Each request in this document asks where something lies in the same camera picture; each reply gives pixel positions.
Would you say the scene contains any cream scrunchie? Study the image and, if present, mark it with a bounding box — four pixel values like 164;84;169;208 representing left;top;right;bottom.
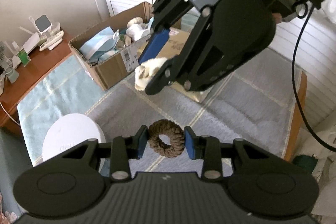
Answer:
134;57;167;91

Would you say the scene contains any beige embroidered drawstring pouch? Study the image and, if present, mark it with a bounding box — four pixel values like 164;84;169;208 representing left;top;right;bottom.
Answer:
127;17;143;28

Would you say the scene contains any brown scrunchie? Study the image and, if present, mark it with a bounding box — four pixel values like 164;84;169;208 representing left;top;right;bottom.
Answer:
148;119;185;158

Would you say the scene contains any blue patterned sachet pouch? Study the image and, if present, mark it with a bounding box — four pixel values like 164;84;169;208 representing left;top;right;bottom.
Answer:
98;50;119;63

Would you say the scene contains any gold tissue pack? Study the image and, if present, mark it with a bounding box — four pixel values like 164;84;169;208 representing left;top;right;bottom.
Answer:
136;27;214;104

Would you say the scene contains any white louvered door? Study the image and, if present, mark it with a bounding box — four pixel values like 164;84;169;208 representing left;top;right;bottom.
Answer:
93;0;336;130

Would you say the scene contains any clear jar white lid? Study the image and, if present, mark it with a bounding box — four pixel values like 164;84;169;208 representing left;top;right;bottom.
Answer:
42;113;106;162

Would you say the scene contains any grey blue checked blanket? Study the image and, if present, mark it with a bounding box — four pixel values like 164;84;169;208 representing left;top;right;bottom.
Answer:
18;48;303;165

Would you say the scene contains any wooden nightstand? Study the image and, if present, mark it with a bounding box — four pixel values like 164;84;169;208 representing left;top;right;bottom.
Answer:
1;32;72;135

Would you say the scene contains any white remote control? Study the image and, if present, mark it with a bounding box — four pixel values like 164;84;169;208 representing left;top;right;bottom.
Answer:
39;31;64;52

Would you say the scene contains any green white small bottle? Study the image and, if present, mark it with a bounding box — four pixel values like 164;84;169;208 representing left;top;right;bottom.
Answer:
17;47;31;67

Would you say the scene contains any white phone stand device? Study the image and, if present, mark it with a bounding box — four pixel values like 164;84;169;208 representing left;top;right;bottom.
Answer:
33;14;52;35

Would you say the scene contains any small green desk fan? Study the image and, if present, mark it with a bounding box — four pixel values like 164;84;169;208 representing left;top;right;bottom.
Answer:
1;42;19;84

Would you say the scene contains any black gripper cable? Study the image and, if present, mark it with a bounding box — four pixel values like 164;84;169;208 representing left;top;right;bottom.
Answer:
291;0;336;154

